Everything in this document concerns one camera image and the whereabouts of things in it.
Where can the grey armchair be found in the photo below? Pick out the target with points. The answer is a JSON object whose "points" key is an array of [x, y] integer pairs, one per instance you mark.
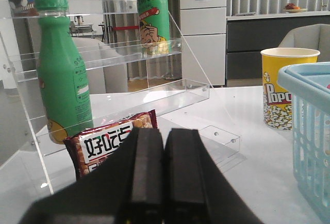
{"points": [[310, 37]]}

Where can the dark counter with white top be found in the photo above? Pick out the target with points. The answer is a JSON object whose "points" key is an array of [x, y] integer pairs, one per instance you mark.
{"points": [[248, 35]]}

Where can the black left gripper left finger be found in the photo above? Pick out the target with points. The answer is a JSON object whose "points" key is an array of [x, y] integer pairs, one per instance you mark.
{"points": [[125, 188]]}

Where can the fruit plate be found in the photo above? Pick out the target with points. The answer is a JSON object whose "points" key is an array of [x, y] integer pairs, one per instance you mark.
{"points": [[293, 8]]}

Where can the white cabinet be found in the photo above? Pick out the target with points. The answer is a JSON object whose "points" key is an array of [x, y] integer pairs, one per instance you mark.
{"points": [[203, 26]]}

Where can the red snack bag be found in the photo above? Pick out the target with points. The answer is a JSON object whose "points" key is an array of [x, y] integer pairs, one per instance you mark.
{"points": [[89, 148]]}

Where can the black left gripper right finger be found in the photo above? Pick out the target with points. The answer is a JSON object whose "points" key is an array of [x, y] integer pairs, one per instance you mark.
{"points": [[196, 191]]}

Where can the green cartoon drink bottle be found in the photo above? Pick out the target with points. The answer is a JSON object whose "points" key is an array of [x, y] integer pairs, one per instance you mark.
{"points": [[154, 26]]}

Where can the green capped drink bottle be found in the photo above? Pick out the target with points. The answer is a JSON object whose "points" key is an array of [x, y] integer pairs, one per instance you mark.
{"points": [[61, 73]]}

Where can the clear acrylic left shelf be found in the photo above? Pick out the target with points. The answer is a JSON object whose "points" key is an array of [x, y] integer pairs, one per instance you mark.
{"points": [[32, 169]]}

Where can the light blue plastic basket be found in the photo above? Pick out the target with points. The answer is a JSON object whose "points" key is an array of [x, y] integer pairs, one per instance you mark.
{"points": [[309, 85]]}

